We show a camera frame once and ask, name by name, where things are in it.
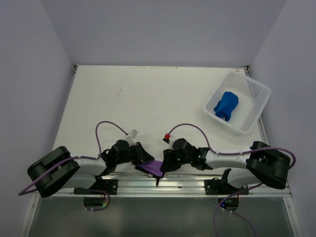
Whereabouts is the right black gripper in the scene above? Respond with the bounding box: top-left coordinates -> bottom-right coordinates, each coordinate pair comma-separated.
160,148 -> 192,172

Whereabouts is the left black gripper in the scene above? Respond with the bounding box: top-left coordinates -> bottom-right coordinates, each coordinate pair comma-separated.
116,141 -> 154,164

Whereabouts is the purple towel black trim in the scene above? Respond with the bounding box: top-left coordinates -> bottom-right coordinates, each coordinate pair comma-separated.
135,160 -> 165,186

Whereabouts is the blue towel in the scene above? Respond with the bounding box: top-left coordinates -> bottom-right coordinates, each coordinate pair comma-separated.
213,91 -> 239,122

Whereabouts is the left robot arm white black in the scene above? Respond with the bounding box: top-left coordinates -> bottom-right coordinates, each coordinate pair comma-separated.
27,140 -> 155,198

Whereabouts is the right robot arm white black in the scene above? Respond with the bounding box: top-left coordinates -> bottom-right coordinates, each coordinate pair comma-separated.
160,135 -> 290,194

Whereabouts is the white plastic basket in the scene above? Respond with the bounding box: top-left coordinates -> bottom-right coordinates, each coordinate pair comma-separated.
203,72 -> 271,134

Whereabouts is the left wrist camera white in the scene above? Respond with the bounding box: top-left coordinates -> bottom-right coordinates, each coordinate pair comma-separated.
125,129 -> 138,146

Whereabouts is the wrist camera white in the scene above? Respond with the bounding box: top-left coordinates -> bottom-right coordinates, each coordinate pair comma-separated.
125,129 -> 138,146
162,133 -> 171,144

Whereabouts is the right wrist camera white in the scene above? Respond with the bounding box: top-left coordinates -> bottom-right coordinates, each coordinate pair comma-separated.
162,133 -> 171,144

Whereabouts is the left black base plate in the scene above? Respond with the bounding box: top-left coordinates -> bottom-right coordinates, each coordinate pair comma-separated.
74,179 -> 118,195

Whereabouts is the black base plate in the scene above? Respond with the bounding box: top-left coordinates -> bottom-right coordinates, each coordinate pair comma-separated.
204,178 -> 249,195
74,179 -> 118,195

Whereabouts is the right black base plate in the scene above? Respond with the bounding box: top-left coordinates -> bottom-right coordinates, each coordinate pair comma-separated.
204,178 -> 249,195

